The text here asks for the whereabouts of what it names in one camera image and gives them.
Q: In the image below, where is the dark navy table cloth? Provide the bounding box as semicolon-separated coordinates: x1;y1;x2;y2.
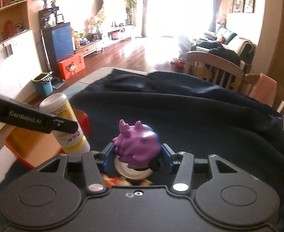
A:
0;69;284;232

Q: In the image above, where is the teal waste bin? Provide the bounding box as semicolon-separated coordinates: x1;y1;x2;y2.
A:
32;72;53;97

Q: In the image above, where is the dark green sofa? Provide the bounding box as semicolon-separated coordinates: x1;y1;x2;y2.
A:
194;27;256;64

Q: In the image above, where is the yellow white cylindrical canister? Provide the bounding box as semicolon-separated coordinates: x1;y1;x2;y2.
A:
39;93;90;158

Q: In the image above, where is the purple monster toy figure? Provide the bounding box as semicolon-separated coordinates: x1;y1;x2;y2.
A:
113;120;161;172

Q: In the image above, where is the red metal tin box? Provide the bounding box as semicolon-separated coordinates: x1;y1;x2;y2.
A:
4;108;91;170

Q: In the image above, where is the white sideboard cabinet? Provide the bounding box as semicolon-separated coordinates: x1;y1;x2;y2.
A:
0;29;42;102

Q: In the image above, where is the pink towel on chair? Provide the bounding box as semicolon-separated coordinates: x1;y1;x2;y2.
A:
249;73;277;106

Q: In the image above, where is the low white tv console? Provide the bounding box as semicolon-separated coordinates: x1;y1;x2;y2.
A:
75;25;136;57

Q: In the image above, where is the orange cartoon gift box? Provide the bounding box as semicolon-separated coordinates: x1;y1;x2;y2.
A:
58;53;85;80

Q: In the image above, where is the wooden dining chair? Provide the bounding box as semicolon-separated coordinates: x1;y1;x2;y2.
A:
185;51;284;115

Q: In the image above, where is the dark cabinet with blue panel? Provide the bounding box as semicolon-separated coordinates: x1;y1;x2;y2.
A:
38;6;74;78

